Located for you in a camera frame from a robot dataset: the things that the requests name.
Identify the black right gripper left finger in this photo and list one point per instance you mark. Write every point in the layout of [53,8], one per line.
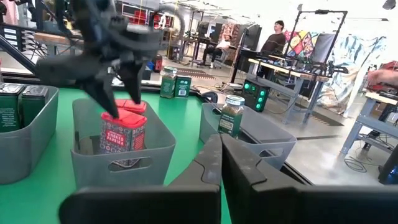
[186,205]

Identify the colourful artwork panel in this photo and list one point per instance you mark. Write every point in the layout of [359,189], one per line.
[298,45]

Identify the black and blue object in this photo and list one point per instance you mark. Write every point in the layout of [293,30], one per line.
[390,171]

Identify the wooden top workbench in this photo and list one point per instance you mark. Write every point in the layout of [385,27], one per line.
[280,69]

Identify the translucent grey plastic bin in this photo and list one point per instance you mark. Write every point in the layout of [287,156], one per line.
[25,155]
[270,143]
[93,174]

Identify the green table mat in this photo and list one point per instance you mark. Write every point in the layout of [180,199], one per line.
[186,124]

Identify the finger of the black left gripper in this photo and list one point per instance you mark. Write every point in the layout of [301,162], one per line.
[101,93]
[133,81]

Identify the grey metal table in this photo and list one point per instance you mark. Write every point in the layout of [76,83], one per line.
[379,98]

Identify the computer tower green lights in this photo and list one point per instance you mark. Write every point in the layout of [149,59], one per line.
[255,96]

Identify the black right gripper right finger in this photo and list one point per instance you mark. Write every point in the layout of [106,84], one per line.
[264,205]

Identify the black diagonal rig strut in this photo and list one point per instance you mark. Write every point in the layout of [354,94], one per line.
[15,53]

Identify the pink cloth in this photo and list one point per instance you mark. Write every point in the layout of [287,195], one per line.
[11,12]

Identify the striped floor mat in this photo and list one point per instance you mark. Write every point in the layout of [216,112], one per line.
[196,73]
[323,118]

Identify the brown patterned panel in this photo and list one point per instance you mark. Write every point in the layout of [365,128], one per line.
[228,34]

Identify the red lidded paprika tin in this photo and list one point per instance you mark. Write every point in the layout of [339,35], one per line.
[133,107]
[121,137]

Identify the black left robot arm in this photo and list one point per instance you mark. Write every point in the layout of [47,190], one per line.
[90,15]

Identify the black office desk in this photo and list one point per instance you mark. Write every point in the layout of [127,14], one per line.
[199,40]

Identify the black monitor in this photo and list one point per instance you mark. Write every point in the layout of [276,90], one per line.
[253,37]

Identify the black tube frame stand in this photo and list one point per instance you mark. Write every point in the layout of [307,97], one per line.
[321,12]

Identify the red storage bins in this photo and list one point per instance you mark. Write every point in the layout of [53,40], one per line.
[390,65]

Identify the person's hand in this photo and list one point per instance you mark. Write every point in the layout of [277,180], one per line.
[382,77]

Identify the red and blue box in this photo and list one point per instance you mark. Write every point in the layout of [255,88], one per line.
[157,63]

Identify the glass spice jar green label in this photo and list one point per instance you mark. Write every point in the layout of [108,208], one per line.
[168,85]
[230,121]

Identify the black equipment on workbench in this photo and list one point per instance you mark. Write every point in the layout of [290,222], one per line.
[329,69]

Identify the red shelving unit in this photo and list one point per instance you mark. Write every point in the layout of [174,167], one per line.
[140,15]

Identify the black table clamp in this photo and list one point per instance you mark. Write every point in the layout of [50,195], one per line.
[211,97]

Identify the grey flat panel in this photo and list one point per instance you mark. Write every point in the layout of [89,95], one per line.
[323,48]

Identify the person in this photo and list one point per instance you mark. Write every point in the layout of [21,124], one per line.
[222,45]
[273,42]

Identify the blue white patterned drape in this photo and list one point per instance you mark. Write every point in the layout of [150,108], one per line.
[357,62]

